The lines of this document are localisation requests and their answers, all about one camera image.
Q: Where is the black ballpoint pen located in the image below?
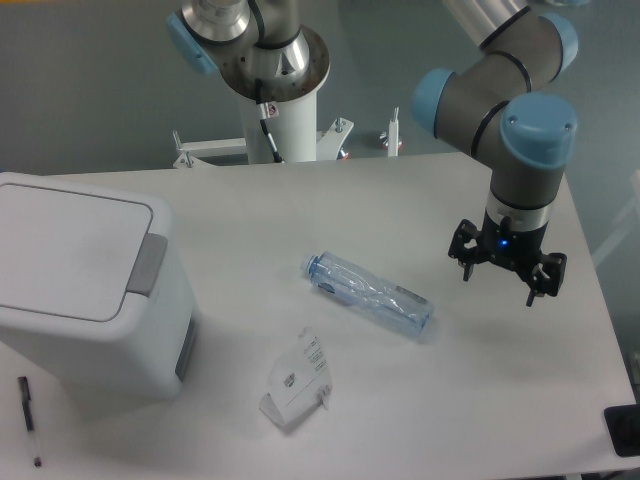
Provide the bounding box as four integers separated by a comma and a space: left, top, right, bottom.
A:
17, 376, 43, 468

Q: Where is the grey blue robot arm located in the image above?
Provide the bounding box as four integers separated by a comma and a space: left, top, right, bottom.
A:
167, 1, 578, 298

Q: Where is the white trash can lid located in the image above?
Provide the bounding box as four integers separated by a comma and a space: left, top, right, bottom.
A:
1, 179, 156, 322

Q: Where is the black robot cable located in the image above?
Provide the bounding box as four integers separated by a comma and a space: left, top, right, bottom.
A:
253, 77, 286, 164

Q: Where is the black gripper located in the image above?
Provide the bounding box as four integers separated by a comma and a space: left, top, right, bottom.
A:
448, 208, 567, 307

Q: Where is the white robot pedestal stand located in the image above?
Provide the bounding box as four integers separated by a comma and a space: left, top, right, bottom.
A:
171, 24, 356, 169

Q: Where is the black device at edge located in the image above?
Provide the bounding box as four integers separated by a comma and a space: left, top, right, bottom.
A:
604, 404, 639, 458

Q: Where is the white crumpled carton pack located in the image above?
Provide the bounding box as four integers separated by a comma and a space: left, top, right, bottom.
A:
259, 327, 333, 430

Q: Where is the clear crushed plastic bottle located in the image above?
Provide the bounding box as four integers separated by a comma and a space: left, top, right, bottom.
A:
300, 251, 435, 338

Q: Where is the white stand foot bracket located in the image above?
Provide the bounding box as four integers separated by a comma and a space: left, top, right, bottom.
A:
379, 106, 404, 157

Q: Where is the white trash can body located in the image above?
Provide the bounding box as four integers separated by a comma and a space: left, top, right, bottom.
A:
1, 172, 197, 398

